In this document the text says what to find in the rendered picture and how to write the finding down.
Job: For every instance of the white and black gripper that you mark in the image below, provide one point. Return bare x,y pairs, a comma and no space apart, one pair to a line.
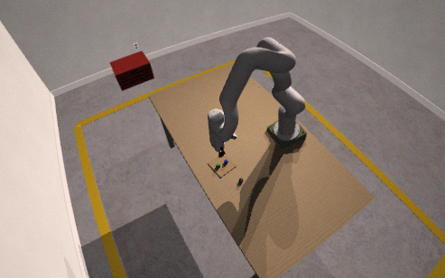
218,146

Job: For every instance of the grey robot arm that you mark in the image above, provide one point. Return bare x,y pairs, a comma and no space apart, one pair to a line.
269,55

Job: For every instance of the brown flat mat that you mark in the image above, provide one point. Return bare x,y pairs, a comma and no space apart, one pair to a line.
224,167

